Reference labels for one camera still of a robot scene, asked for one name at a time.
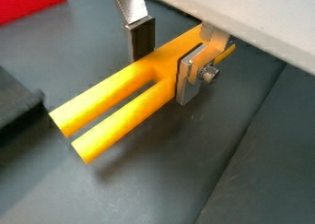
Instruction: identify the red fixture block with holes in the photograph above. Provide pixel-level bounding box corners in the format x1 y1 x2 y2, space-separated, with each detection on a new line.
0 0 67 26

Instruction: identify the black curved regrasp stand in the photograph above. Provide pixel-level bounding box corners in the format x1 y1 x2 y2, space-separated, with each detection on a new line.
0 65 44 147

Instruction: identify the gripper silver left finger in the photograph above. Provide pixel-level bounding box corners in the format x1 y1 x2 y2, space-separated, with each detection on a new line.
114 0 155 62

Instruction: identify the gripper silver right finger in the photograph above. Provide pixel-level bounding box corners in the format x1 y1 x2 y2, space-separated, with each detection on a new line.
175 22 231 105

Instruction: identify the yellow two-pronged square-circle object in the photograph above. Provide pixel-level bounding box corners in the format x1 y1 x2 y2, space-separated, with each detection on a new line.
48 23 238 165

